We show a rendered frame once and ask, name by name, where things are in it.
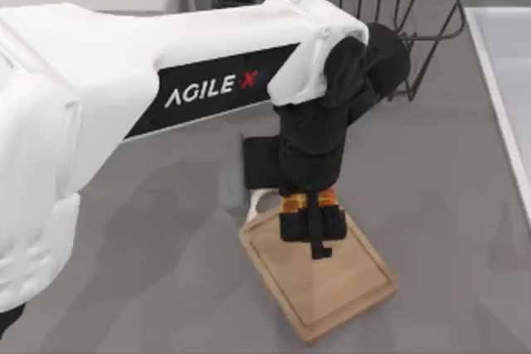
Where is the orange bread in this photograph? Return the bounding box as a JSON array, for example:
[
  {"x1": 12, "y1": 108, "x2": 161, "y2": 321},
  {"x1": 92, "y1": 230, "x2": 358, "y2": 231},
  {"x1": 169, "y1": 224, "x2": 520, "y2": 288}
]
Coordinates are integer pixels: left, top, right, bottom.
[{"x1": 280, "y1": 188, "x2": 338, "y2": 216}]

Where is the wooden cutting board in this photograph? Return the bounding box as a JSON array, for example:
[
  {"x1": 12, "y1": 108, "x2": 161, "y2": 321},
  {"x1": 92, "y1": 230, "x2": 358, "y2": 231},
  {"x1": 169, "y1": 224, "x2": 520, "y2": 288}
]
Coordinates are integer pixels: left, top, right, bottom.
[{"x1": 238, "y1": 188, "x2": 400, "y2": 346}]

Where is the black wire dish rack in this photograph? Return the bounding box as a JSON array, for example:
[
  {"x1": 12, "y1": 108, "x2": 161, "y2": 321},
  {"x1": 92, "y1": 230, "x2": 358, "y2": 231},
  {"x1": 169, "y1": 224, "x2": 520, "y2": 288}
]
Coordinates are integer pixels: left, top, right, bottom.
[{"x1": 209, "y1": 0, "x2": 465, "y2": 102}]

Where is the white sink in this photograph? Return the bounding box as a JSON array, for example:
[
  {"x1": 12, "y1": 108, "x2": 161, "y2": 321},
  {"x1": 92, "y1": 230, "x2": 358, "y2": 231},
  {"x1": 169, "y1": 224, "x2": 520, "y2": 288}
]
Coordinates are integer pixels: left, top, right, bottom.
[{"x1": 464, "y1": 6, "x2": 531, "y2": 226}]

